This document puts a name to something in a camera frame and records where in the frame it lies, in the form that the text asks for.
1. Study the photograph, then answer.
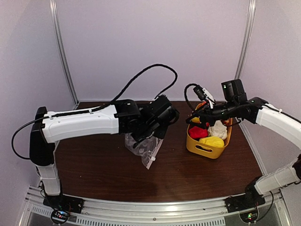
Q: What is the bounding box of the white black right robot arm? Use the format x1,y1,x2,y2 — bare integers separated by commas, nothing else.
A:
186,97,301,208

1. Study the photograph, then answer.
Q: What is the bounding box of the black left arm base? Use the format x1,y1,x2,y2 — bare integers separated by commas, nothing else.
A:
43,194,84,214

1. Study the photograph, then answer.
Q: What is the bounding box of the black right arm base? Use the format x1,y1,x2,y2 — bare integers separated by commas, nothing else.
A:
224,186,266,213

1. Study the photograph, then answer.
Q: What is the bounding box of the clear zip top bag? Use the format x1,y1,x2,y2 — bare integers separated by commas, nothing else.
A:
125,134,163,170

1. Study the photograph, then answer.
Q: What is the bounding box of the right aluminium frame post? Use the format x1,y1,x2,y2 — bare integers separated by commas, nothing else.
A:
235,0,256,79

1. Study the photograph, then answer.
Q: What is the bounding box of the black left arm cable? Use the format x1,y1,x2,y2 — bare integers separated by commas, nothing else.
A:
109,63,178,104

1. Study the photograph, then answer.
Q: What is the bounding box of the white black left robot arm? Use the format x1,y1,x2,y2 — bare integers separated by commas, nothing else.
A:
30,95,179,209

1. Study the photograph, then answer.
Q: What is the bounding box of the aluminium front rail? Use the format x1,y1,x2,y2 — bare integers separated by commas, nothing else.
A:
18,186,292,226

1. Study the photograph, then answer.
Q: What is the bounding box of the red toy bell pepper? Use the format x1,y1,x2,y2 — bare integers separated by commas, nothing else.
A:
188,126,208,139

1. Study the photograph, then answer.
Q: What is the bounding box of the aluminium frame post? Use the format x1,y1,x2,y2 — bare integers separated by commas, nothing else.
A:
235,0,256,79
49,0,79,105

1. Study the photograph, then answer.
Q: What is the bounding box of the yellow toy bell pepper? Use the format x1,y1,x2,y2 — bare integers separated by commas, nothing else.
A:
199,136,224,148

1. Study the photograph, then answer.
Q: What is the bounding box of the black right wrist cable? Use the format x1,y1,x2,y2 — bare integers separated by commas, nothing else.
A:
184,82,200,111

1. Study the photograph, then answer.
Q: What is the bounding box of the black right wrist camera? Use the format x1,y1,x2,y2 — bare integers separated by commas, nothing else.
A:
193,85,215,104

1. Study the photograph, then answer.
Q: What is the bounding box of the left aluminium frame post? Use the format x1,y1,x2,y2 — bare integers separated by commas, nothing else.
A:
49,0,79,105

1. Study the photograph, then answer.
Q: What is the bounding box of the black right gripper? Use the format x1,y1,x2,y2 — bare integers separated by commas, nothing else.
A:
186,100,238,129

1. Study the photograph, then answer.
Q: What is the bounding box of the white toy cauliflower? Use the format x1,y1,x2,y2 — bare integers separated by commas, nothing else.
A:
207,121,228,140

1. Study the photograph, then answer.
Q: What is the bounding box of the yellow plastic basket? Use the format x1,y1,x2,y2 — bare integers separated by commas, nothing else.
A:
186,117,233,159

